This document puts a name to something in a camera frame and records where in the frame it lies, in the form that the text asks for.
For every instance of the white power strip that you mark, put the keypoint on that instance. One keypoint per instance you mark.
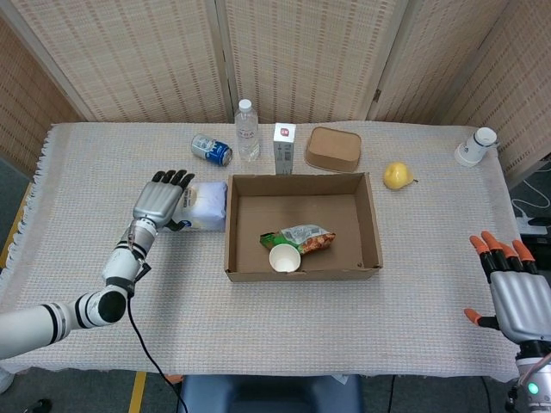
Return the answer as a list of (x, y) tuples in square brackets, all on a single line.
[(531, 224)]

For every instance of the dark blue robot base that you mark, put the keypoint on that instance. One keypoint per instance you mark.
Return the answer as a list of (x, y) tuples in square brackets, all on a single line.
[(271, 393)]

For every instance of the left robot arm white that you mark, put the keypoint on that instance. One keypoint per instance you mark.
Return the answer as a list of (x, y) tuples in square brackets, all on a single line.
[(120, 266)]

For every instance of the beige woven folding screen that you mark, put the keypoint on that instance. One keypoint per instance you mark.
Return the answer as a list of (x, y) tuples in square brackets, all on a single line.
[(301, 56)]

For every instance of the green snack packet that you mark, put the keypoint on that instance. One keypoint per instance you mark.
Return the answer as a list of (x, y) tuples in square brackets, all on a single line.
[(310, 238)]

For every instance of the left robot hand black fingertips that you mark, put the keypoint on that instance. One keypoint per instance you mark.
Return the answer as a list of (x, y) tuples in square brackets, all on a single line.
[(157, 200)]

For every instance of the brown paper bowl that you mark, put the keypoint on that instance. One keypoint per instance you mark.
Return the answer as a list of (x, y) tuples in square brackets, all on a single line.
[(333, 148)]

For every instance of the white woven tablecloth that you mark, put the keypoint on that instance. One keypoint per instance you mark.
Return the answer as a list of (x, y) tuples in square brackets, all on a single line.
[(275, 327)]

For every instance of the blue white drink can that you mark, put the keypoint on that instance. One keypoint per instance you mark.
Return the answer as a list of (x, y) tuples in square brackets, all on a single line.
[(211, 149)]

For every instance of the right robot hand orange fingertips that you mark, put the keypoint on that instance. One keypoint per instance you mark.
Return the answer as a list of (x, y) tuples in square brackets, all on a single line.
[(518, 297)]

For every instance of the white paper cup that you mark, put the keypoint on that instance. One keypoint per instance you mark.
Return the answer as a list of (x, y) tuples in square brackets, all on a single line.
[(284, 259)]

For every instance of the yellow pear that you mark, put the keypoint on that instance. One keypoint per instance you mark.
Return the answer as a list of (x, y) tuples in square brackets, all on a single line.
[(397, 176)]

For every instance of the brown cardboard box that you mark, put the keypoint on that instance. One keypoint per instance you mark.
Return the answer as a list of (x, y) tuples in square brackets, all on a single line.
[(366, 223)]

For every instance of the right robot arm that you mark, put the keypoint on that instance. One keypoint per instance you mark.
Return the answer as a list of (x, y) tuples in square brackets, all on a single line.
[(536, 378)]

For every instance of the clear plastic water bottle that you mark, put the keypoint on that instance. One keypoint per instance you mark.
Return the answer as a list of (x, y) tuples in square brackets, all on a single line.
[(248, 133)]

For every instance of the light blue tissue pack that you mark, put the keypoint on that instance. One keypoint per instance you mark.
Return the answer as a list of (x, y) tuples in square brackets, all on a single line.
[(206, 206)]

